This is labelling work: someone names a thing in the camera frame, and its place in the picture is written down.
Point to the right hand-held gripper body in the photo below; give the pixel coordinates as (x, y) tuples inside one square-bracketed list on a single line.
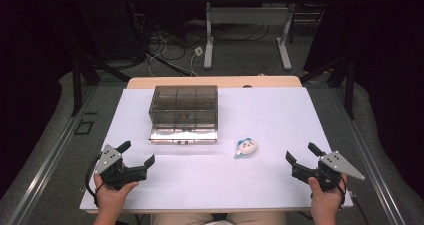
[(328, 176)]

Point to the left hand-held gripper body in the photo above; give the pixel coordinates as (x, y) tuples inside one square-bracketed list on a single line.
[(115, 175)]

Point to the white and blue correction tape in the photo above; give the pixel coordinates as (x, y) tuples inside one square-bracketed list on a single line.
[(246, 147)]

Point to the clear smoky plastic drawer box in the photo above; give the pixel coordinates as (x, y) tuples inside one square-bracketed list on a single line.
[(183, 113)]

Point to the person's left hand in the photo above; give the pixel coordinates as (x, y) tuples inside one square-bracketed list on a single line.
[(110, 198)]

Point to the person's right hand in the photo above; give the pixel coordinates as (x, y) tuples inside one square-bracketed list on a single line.
[(326, 201)]

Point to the white table mat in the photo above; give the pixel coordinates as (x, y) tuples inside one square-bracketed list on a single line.
[(233, 181)]

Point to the black metal stand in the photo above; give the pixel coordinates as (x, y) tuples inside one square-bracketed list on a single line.
[(81, 81), (343, 81)]

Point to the person's legs in beige trousers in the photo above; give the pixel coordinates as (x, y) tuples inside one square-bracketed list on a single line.
[(216, 219)]

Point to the light wooden table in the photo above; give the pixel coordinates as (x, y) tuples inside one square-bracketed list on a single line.
[(213, 82)]

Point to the white plug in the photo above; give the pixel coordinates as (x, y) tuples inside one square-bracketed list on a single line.
[(198, 51)]

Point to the white-legged desk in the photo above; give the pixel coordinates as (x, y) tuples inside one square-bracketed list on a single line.
[(246, 16)]

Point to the grey floor rail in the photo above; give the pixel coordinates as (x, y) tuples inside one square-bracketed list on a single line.
[(46, 158), (370, 158)]

